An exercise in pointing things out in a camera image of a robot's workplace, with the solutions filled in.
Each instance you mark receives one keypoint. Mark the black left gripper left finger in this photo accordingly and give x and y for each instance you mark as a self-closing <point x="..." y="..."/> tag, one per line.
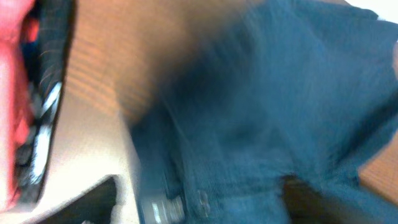
<point x="94" y="206"/>

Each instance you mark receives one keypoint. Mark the dark blue denim shorts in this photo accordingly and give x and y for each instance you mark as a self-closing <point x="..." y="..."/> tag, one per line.
<point x="300" y="90"/>

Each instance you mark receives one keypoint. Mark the folded black patterned garment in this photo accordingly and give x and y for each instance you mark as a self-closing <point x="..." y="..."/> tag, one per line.
<point x="46" y="62"/>

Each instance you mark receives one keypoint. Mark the folded red t-shirt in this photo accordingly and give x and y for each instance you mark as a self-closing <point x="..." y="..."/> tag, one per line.
<point x="16" y="114"/>

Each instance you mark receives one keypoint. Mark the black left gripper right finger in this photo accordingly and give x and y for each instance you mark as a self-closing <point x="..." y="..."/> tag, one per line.
<point x="306" y="206"/>

